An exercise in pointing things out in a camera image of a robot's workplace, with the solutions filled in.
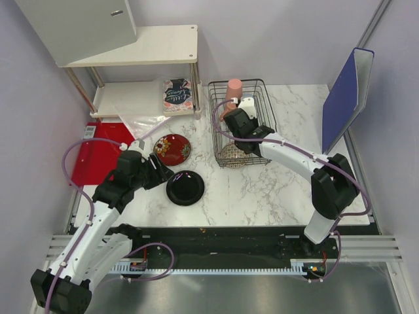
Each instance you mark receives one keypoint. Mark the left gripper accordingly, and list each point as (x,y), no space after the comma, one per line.
(160,174)

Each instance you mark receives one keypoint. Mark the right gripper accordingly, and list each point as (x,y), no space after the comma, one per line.
(255,122)

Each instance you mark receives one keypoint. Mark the black wire dish rack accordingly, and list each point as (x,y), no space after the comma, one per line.
(265,114)

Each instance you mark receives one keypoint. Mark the black plate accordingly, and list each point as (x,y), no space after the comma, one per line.
(185,188)

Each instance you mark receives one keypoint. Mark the patterned bowl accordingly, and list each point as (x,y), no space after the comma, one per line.
(232,157)

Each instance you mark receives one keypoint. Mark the red floral plate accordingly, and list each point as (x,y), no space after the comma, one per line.
(172,149)

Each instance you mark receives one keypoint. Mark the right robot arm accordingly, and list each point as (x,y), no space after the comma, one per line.
(332,181)

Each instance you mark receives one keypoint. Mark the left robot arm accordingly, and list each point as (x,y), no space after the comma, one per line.
(68,284)

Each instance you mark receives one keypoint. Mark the pink mug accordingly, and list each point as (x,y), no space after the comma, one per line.
(222,116)

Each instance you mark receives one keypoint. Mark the tall pink cup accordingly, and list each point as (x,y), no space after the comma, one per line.
(234,89)

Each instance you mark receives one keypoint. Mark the clear plastic bag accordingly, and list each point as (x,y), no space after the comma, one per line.
(143,126)

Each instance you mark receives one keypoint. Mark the red folder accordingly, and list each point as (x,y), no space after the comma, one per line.
(97,158)

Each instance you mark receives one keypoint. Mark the book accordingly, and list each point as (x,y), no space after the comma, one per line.
(177,97)

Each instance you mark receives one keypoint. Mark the white two-tier shelf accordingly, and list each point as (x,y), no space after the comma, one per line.
(155,45)

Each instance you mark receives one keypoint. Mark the blue binder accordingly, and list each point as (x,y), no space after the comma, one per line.
(347,98)

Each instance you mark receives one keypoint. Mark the grey cabinet door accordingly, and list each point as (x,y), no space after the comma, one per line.
(73,30)

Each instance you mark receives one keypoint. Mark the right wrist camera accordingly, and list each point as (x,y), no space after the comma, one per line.
(248,105)

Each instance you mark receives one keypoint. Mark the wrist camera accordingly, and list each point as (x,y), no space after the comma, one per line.
(248,105)
(137,145)

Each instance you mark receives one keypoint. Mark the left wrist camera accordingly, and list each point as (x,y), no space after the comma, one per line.
(137,145)

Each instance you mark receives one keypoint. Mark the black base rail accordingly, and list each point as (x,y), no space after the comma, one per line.
(224,247)

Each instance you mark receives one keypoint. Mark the white cable duct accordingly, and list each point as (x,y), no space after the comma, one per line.
(297,267)

